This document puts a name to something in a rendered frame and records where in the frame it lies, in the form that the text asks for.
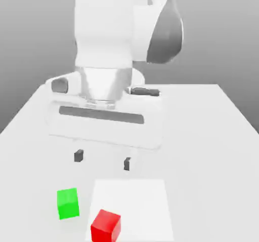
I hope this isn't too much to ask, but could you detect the small green cube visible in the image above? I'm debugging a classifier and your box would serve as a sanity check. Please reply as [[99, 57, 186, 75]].
[[57, 187, 80, 221]]

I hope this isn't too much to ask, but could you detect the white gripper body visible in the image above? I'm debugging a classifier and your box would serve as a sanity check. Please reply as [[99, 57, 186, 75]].
[[45, 96, 165, 151]]

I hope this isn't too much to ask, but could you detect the small red cube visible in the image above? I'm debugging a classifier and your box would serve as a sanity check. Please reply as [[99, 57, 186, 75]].
[[90, 209, 122, 242]]

